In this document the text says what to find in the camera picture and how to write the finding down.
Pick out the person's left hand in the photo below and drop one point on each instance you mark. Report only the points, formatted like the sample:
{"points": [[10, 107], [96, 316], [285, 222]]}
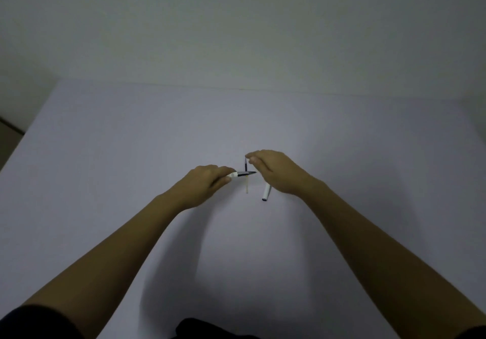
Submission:
{"points": [[197, 187]]}

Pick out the person's right hand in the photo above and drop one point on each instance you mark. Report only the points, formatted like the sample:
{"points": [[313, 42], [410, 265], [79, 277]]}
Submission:
{"points": [[283, 173]]}

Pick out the person's right thumb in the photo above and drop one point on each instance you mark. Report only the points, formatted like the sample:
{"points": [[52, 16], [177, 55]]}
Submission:
{"points": [[254, 163]]}

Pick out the person's left thumb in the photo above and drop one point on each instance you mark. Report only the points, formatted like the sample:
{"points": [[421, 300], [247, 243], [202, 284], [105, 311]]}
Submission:
{"points": [[221, 182]]}

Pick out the thin pen refill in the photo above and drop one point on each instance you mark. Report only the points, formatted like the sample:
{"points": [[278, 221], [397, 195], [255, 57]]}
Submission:
{"points": [[246, 166]]}

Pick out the white pen barrel black tip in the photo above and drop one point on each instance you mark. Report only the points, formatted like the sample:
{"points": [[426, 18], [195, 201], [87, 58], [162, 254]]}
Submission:
{"points": [[243, 174]]}

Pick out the person's left forearm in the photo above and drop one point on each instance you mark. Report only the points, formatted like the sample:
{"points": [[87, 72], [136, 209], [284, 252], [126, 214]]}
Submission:
{"points": [[114, 255]]}

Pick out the person's right forearm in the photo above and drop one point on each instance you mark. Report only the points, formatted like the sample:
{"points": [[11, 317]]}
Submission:
{"points": [[379, 259]]}

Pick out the white pen cap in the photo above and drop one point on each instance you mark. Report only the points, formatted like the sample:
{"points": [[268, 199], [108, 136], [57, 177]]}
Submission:
{"points": [[266, 192]]}

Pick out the person's dark shirt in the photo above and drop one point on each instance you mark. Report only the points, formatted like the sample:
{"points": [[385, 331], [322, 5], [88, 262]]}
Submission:
{"points": [[34, 325]]}

